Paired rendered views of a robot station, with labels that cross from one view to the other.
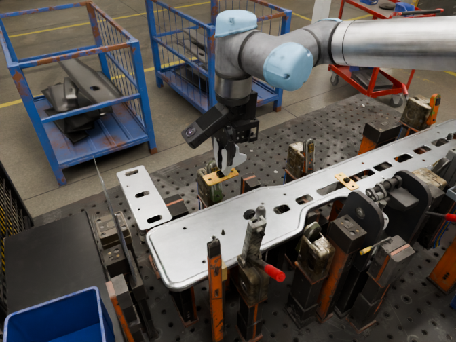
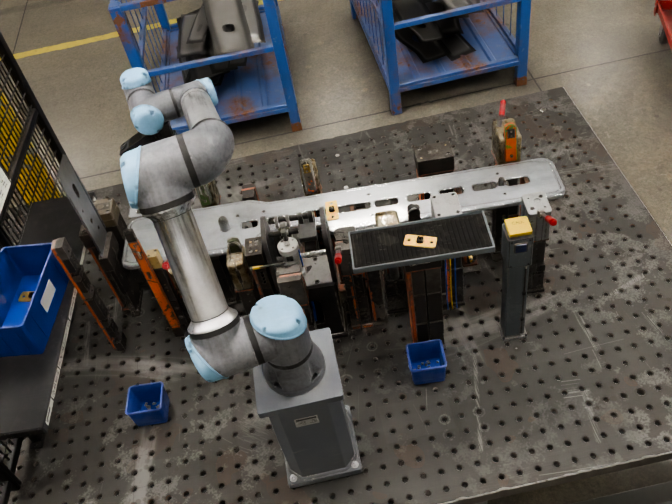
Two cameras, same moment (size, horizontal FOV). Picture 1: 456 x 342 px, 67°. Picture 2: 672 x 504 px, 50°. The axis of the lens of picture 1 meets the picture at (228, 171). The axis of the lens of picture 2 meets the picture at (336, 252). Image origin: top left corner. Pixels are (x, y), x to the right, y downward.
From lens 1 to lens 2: 1.58 m
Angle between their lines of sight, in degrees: 24
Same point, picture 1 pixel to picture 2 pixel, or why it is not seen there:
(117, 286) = (58, 243)
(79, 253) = (73, 224)
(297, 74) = (146, 126)
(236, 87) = not seen: hidden behind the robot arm
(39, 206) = not seen: hidden behind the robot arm
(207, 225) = not seen: hidden behind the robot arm
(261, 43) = (133, 100)
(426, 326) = (369, 372)
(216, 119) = (137, 140)
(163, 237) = (140, 227)
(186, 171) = (249, 168)
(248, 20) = (133, 82)
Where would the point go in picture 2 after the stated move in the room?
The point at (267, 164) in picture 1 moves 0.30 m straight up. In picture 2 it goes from (343, 176) to (332, 114)
